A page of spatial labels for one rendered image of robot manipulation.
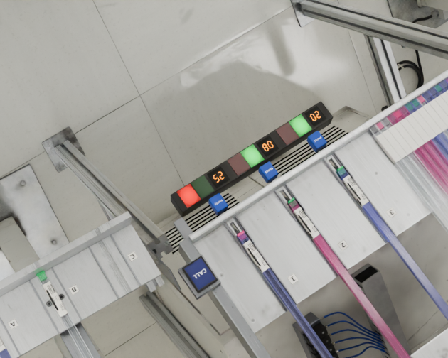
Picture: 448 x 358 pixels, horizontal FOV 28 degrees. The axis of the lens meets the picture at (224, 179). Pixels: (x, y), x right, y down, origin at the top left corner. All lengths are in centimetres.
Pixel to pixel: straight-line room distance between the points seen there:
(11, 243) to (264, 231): 72
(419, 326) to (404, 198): 51
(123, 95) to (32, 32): 28
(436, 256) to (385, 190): 42
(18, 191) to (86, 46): 39
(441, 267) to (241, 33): 78
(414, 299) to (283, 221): 54
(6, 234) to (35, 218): 12
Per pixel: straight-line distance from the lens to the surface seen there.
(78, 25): 216
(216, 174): 162
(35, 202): 223
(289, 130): 166
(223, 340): 183
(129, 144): 226
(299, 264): 158
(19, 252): 204
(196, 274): 151
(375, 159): 166
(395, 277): 199
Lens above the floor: 204
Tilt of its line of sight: 58 degrees down
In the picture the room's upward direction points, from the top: 126 degrees clockwise
